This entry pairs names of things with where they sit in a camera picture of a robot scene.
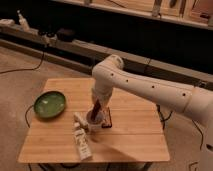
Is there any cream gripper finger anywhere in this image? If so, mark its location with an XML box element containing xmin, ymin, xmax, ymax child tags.
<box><xmin>91</xmin><ymin>97</ymin><xmax>97</xmax><ymax>112</ymax></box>
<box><xmin>100</xmin><ymin>107</ymin><xmax>109</xmax><ymax>122</ymax></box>

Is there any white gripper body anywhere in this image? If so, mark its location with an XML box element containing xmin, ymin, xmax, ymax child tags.
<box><xmin>91</xmin><ymin>87</ymin><xmax>113</xmax><ymax>108</ymax></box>

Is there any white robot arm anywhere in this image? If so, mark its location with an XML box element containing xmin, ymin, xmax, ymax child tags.
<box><xmin>92</xmin><ymin>55</ymin><xmax>213</xmax><ymax>171</ymax></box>

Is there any white ceramic cup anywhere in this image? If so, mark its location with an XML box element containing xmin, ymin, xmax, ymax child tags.
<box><xmin>86</xmin><ymin>111</ymin><xmax>104</xmax><ymax>132</ymax></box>

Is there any brown chocolate bar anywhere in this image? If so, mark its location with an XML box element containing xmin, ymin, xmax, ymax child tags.
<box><xmin>102</xmin><ymin>107</ymin><xmax>112</xmax><ymax>128</ymax></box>

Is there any white tube bottle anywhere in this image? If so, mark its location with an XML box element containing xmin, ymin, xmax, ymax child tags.
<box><xmin>74</xmin><ymin>122</ymin><xmax>92</xmax><ymax>160</ymax></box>

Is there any wooden table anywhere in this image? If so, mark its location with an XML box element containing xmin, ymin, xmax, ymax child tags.
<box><xmin>18</xmin><ymin>78</ymin><xmax>170</xmax><ymax>163</ymax></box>

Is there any green bowl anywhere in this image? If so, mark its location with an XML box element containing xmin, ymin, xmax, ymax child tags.
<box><xmin>33</xmin><ymin>91</ymin><xmax>66</xmax><ymax>119</ymax></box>

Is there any black box on ledge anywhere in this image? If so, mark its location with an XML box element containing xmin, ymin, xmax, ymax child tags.
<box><xmin>56</xmin><ymin>28</ymin><xmax>75</xmax><ymax>42</ymax></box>

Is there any white spray bottle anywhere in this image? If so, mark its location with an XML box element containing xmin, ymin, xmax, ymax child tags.
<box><xmin>17</xmin><ymin>11</ymin><xmax>30</xmax><ymax>31</ymax></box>

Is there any wooden shelf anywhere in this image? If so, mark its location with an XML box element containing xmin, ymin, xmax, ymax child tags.
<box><xmin>54</xmin><ymin>0</ymin><xmax>213</xmax><ymax>30</ymax></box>

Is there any black cable right side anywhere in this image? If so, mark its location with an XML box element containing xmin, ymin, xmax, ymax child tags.
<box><xmin>155</xmin><ymin>103</ymin><xmax>206</xmax><ymax>171</ymax></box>

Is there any black cable on floor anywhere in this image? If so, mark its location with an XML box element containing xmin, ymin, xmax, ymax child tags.
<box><xmin>0</xmin><ymin>44</ymin><xmax>48</xmax><ymax>76</ymax></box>

